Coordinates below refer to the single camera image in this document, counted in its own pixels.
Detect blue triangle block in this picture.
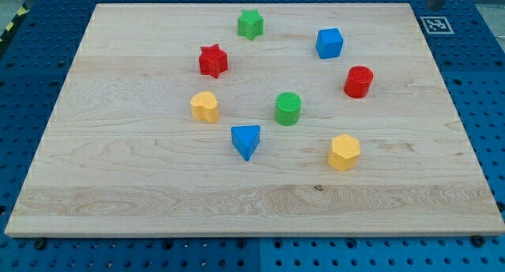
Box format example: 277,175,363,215
230,125,260,161

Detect green cylinder block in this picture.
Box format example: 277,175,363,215
275,91,301,126

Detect yellow heart block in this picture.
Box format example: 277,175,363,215
190,91,219,123

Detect light wooden board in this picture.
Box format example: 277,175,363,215
6,3,504,238

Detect red star block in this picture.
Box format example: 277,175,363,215
198,44,228,78

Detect yellow hexagon block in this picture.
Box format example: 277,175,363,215
327,134,361,171

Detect green star block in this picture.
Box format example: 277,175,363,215
238,9,264,40

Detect blue cube block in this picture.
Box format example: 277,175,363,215
316,28,344,59

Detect red cylinder block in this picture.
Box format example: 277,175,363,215
343,65,374,99

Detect white fiducial marker tag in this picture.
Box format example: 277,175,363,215
421,17,454,35

